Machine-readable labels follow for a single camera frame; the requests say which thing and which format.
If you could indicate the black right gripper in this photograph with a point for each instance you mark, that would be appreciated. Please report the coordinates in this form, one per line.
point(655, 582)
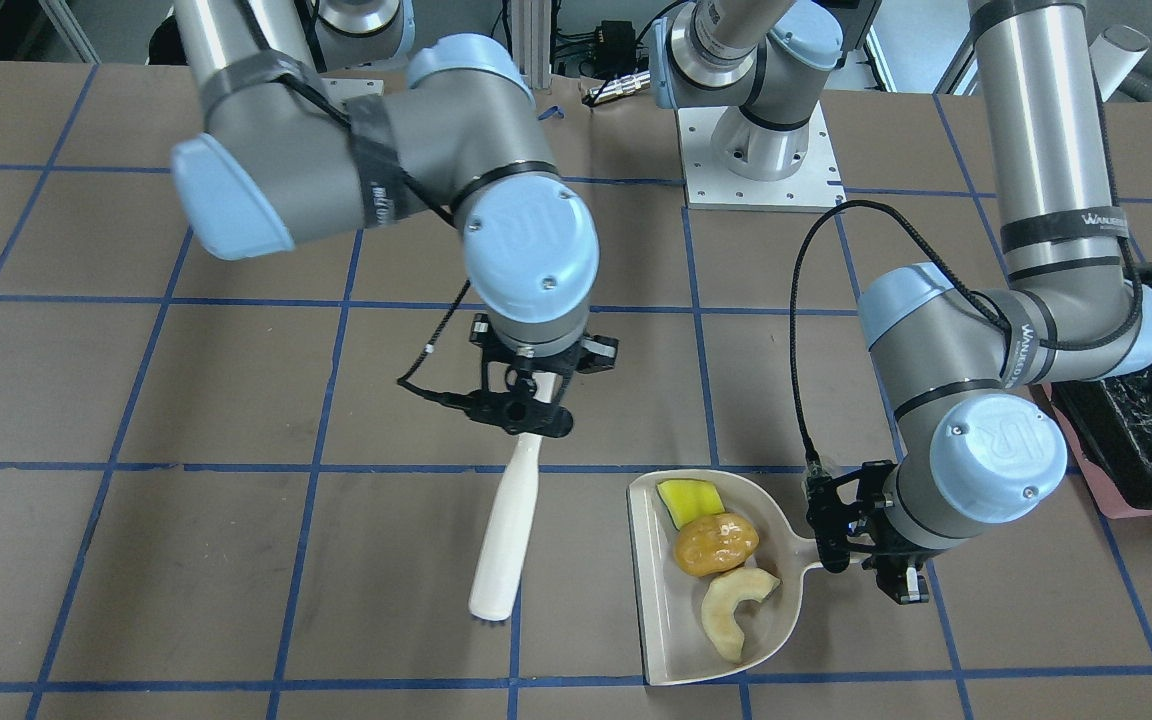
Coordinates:
point(597, 351)

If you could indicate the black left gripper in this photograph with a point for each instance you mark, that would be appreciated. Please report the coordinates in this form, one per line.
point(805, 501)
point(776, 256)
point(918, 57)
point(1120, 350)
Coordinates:
point(880, 520)

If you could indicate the beige hand brush black bristles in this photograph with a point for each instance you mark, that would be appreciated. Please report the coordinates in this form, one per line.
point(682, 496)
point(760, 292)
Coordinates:
point(498, 573)

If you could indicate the beige plastic dustpan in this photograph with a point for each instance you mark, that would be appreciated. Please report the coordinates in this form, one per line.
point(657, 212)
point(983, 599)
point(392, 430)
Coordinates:
point(676, 650)

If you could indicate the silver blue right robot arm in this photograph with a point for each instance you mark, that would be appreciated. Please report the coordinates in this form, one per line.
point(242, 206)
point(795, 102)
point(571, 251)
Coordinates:
point(280, 164)

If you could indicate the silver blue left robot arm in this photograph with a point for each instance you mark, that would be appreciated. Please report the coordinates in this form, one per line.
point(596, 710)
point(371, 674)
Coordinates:
point(1073, 309)

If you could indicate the orange brown potato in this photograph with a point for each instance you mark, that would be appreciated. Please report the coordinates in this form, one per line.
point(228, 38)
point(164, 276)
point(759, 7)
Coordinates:
point(715, 543)

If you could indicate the pale banana peel piece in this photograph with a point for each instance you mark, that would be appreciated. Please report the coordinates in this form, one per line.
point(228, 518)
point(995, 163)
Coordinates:
point(721, 601)

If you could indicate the yellow green sponge piece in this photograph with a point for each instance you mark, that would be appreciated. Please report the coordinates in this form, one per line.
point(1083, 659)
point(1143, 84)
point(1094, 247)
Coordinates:
point(689, 499)

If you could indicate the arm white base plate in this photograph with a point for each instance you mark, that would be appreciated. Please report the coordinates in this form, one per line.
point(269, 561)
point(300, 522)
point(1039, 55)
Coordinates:
point(340, 90)
point(731, 164)

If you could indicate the aluminium frame post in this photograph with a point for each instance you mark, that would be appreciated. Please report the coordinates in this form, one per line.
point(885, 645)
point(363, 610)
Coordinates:
point(530, 36)

